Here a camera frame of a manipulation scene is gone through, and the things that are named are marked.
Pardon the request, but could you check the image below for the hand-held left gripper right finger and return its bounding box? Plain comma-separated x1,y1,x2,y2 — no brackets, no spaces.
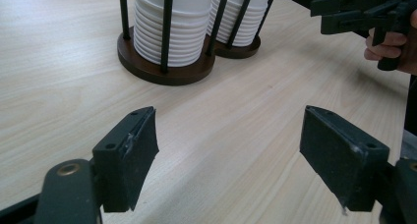
299,104,391,216

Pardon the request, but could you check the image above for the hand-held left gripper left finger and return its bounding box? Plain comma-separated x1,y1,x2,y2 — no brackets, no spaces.
91,105,160,214

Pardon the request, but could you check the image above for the stack of white paper cups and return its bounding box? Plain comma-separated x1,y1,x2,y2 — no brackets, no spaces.
206,0,273,48
132,0,215,68

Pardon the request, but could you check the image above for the dark clothing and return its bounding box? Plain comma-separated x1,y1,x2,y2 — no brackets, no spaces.
403,75,417,137

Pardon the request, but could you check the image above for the brown wooden cup holder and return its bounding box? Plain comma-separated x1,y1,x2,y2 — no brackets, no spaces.
116,0,278,86

